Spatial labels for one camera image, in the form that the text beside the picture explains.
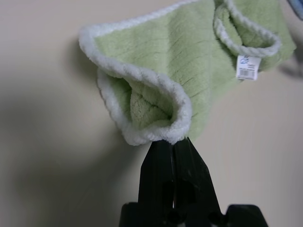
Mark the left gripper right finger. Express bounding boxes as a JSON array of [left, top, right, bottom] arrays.
[[174, 136, 221, 216]]

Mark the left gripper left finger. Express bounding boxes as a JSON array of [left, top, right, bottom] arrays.
[[138, 139, 175, 210]]

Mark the green towel with white trim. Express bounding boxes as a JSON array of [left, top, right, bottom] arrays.
[[78, 0, 298, 146]]

